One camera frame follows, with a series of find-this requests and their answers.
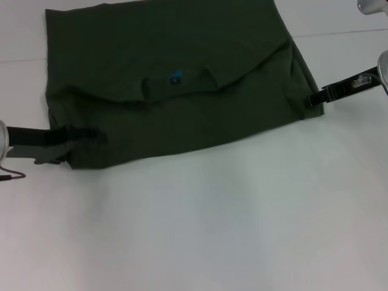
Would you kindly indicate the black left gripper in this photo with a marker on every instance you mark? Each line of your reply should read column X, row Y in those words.
column 36, row 144

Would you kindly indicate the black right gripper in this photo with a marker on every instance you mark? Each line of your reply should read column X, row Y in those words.
column 353, row 86

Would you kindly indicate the dark green FREE T-shirt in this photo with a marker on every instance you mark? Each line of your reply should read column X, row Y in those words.
column 182, row 91

